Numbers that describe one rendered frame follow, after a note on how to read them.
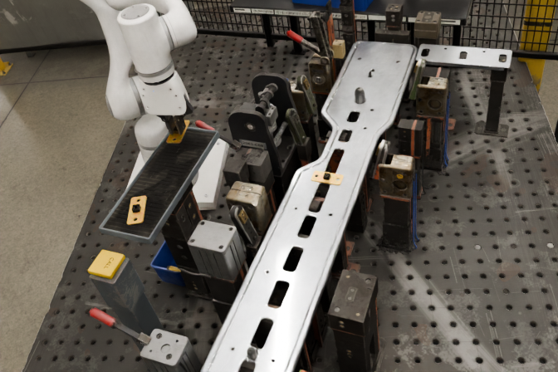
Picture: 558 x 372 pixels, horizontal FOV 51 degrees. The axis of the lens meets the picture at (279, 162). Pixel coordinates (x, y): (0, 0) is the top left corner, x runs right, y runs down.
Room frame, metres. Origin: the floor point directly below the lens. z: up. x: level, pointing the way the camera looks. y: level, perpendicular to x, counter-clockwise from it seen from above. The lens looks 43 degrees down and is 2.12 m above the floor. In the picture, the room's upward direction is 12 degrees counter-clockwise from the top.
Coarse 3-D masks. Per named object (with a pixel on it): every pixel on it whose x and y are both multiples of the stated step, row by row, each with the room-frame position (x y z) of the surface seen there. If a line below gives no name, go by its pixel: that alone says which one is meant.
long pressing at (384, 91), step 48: (384, 48) 1.63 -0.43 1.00; (336, 96) 1.43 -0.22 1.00; (384, 96) 1.38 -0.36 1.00; (336, 144) 1.21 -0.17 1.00; (288, 192) 1.07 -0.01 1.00; (336, 192) 1.03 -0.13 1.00; (288, 240) 0.91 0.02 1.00; (336, 240) 0.88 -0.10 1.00; (240, 288) 0.80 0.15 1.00; (288, 288) 0.77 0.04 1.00; (240, 336) 0.68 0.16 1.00; (288, 336) 0.65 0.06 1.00
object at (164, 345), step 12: (156, 336) 0.68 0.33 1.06; (168, 336) 0.67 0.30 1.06; (180, 336) 0.67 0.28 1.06; (144, 348) 0.66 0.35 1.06; (156, 348) 0.65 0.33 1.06; (168, 348) 0.65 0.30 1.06; (180, 348) 0.64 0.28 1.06; (192, 348) 0.66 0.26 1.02; (144, 360) 0.64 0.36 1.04; (156, 360) 0.63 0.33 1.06; (168, 360) 0.62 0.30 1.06; (180, 360) 0.62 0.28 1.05; (192, 360) 0.64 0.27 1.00
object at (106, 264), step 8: (104, 256) 0.84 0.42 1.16; (112, 256) 0.84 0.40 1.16; (120, 256) 0.83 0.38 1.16; (96, 264) 0.82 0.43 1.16; (104, 264) 0.82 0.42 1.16; (112, 264) 0.81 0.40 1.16; (120, 264) 0.82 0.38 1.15; (96, 272) 0.80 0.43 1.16; (104, 272) 0.80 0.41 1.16; (112, 272) 0.79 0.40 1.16
